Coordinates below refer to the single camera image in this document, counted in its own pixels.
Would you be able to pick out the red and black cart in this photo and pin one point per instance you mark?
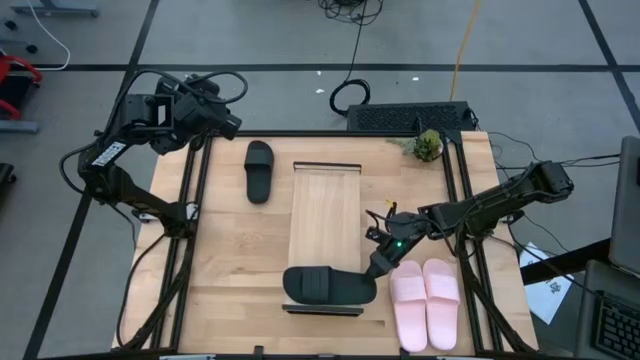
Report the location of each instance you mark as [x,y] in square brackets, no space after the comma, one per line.
[15,60]

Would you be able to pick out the pink slide sandal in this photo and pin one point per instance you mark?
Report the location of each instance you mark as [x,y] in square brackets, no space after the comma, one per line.
[442,320]
[407,320]

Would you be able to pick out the black aluminium rig frame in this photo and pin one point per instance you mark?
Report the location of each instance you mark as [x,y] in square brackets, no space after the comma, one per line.
[325,133]

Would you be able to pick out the black keyboard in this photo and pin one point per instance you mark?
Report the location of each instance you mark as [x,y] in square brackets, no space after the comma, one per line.
[400,117]

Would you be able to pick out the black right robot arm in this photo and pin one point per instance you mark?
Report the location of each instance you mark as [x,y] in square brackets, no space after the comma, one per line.
[500,200]

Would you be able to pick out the grey furniture foot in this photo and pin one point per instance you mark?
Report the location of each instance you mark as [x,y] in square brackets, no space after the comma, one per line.
[17,126]

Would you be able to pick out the black slide sandal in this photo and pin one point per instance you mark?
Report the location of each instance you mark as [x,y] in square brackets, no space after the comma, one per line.
[345,290]
[259,185]

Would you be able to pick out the grey laptop with black keyboard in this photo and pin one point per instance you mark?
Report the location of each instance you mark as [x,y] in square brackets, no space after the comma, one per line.
[620,330]

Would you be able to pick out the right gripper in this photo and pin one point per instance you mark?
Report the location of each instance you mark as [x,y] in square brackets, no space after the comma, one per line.
[400,235]

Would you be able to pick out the pale green vine sprig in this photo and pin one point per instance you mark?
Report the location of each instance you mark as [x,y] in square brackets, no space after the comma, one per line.
[402,145]

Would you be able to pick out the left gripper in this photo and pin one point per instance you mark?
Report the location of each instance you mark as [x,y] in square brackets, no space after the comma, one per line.
[200,114]

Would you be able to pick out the wooden shelf with black frame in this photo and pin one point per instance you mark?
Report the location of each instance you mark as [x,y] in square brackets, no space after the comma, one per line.
[325,215]

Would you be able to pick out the black support beam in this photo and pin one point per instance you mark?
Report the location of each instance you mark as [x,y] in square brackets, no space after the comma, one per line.
[565,260]

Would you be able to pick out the white printed paper sheet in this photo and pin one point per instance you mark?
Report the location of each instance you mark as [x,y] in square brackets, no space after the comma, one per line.
[547,300]

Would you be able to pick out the grey furniture base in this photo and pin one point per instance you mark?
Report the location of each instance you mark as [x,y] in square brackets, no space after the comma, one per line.
[55,9]

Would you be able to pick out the potted green succulent plant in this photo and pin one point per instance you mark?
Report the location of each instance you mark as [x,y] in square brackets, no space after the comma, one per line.
[427,146]

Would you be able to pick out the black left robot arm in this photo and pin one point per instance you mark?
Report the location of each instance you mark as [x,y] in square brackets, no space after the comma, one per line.
[125,187]

